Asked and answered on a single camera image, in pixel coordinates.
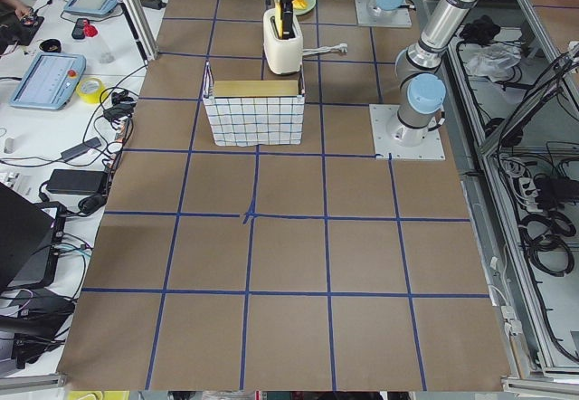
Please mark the silver robot arm, viewer right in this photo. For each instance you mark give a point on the silver robot arm, viewer right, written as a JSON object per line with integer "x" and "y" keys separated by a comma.
{"x": 422, "y": 92}

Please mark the white toaster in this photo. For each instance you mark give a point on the white toaster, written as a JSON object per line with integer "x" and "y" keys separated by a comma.
{"x": 284, "y": 57}

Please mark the triangular golden bread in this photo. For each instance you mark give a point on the triangular golden bread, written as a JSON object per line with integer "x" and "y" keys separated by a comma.
{"x": 299, "y": 4}

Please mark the light green plate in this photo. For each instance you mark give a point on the light green plate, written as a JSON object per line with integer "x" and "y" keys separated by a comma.
{"x": 310, "y": 7}

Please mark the red black handheld device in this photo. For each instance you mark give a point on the red black handheld device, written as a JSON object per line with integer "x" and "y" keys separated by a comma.
{"x": 83, "y": 28}

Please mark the yellow tape roll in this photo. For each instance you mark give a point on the yellow tape roll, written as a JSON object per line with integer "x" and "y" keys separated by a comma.
{"x": 92, "y": 91}

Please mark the blue teach pendant near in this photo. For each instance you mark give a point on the blue teach pendant near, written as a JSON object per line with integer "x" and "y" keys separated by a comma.
{"x": 49, "y": 82}

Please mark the black power adapter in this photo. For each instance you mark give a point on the black power adapter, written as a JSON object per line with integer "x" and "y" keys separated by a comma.
{"x": 76, "y": 182}

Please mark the black laptop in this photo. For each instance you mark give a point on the black laptop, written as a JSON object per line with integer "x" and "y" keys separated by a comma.
{"x": 30, "y": 233}

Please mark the aluminium frame post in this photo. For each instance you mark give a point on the aluminium frame post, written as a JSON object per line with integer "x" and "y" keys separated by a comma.
{"x": 140, "y": 29}

